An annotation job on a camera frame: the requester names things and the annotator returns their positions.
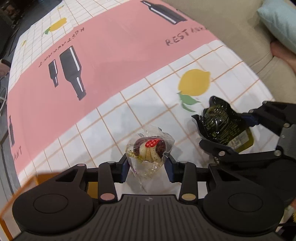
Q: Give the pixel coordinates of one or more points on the black seaweed snack pack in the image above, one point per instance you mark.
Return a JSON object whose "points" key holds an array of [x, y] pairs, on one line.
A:
{"points": [[220, 124]]}

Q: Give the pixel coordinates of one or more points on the patterned tablecloth mat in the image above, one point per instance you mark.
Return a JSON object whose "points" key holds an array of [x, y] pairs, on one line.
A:
{"points": [[90, 75]]}

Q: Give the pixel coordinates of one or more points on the orange storage box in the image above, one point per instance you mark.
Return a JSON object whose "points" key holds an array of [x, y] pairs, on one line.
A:
{"points": [[49, 205]]}

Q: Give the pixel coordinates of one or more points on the bare foot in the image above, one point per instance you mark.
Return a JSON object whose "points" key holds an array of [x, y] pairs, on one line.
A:
{"points": [[280, 51]]}

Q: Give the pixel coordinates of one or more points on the beige sofa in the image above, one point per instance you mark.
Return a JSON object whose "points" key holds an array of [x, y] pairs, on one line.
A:
{"points": [[237, 24]]}

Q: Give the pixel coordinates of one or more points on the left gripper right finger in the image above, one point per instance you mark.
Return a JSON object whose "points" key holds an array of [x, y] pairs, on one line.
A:
{"points": [[188, 175]]}

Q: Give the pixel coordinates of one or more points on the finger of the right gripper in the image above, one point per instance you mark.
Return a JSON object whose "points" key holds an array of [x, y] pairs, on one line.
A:
{"points": [[272, 115], [228, 157]]}

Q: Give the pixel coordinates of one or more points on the light blue cushion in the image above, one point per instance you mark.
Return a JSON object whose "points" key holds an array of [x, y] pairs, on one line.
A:
{"points": [[279, 18]]}

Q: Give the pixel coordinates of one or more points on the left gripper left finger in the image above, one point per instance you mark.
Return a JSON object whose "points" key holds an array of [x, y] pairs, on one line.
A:
{"points": [[101, 181]]}

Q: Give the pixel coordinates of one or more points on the small cake clear pack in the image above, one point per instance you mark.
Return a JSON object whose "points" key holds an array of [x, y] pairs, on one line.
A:
{"points": [[147, 152]]}

